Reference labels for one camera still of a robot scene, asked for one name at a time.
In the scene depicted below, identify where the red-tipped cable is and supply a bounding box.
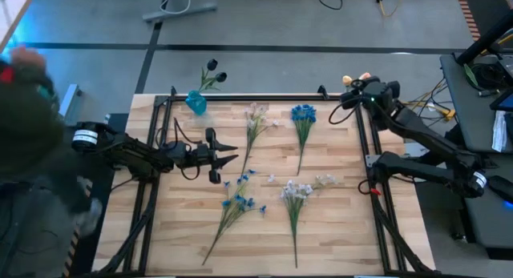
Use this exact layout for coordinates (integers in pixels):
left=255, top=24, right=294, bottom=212
left=357, top=177, right=382, bottom=197

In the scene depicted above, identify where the grey desk foot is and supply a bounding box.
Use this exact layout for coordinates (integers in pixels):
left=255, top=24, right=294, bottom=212
left=142, top=0, right=218, bottom=23

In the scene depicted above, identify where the blue glass vase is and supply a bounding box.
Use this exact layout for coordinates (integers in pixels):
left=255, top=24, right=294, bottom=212
left=184, top=89, right=208, bottom=117

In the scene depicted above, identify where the black aluminium table frame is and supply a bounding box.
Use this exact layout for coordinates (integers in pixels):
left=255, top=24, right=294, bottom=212
left=91, top=84, right=440, bottom=277

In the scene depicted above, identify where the dense blue flower bunch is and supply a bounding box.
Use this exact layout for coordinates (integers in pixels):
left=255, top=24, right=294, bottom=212
left=289, top=103, right=318, bottom=177

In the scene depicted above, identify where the yellow cable bundle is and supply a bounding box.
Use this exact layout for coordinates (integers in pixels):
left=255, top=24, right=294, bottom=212
left=400, top=77, right=458, bottom=123

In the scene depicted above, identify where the loose green leaf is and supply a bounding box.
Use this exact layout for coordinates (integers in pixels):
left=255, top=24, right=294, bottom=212
left=463, top=62, right=479, bottom=87

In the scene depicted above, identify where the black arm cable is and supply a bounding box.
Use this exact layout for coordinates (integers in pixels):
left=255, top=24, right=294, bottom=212
left=327, top=94, right=364, bottom=126
left=154, top=116, right=202, bottom=182

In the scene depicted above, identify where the black artificial tulip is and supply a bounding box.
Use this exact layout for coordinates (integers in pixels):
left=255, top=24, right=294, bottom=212
left=199, top=58, right=220, bottom=95
left=200, top=71, right=228, bottom=95

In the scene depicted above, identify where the grey metal bar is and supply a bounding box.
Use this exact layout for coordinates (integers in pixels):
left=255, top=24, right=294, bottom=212
left=59, top=83, right=83, bottom=123

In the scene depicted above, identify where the black floor cable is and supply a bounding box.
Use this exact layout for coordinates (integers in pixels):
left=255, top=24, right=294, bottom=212
left=317, top=0, right=345, bottom=11

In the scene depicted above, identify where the black computer mouse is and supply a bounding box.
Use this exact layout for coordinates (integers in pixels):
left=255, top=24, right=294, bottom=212
left=487, top=175, right=513, bottom=205

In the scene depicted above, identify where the tilted computer monitor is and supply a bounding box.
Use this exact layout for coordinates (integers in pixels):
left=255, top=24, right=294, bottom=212
left=488, top=88, right=513, bottom=113

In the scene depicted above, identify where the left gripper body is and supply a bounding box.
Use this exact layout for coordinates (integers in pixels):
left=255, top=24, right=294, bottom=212
left=184, top=143, right=214, bottom=171

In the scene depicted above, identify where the person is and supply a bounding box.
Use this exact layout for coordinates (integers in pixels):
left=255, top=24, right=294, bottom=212
left=0, top=45, right=106, bottom=278

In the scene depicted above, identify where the white paper sheet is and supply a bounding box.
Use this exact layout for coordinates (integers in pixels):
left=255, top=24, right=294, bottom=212
left=491, top=109, right=509, bottom=153

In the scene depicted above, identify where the black monitor mount post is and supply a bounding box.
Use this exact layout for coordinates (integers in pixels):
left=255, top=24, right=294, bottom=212
left=455, top=9, right=513, bottom=66

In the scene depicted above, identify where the clear glass vase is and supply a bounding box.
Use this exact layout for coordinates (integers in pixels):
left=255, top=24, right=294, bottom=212
left=349, top=79, right=365, bottom=98

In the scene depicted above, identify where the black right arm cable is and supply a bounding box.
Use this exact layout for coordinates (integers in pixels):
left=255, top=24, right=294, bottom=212
left=327, top=94, right=364, bottom=126

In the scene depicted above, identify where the grey side desk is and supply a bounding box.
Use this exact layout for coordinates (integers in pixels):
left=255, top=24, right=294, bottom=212
left=438, top=52, right=513, bottom=155

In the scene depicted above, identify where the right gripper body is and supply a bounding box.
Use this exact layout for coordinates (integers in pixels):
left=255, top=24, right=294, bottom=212
left=360, top=79, right=402, bottom=113

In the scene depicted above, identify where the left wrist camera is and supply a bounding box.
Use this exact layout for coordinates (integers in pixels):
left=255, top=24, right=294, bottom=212
left=167, top=140, right=189, bottom=163

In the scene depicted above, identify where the white flower spray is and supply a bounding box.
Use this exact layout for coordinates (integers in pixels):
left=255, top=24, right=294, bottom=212
left=266, top=173, right=338, bottom=270

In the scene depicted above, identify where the silver metal bracket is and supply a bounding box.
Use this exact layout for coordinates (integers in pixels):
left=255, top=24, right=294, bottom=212
left=363, top=153, right=381, bottom=170

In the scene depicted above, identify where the orange-striped black floor mat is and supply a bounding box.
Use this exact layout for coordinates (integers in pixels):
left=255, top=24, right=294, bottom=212
left=454, top=0, right=513, bottom=45
left=62, top=177, right=95, bottom=278

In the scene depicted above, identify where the sparse blue flower spray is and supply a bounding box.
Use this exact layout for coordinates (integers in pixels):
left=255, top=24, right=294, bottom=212
left=201, top=168, right=269, bottom=267

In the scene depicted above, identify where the pale pink flower spray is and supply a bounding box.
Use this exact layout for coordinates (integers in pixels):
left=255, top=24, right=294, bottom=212
left=239, top=102, right=281, bottom=177

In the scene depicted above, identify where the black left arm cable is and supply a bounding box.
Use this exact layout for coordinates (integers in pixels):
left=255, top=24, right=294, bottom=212
left=154, top=116, right=202, bottom=182

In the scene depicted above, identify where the black coiled cable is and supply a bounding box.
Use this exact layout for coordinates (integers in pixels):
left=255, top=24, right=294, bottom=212
left=469, top=62, right=504, bottom=89

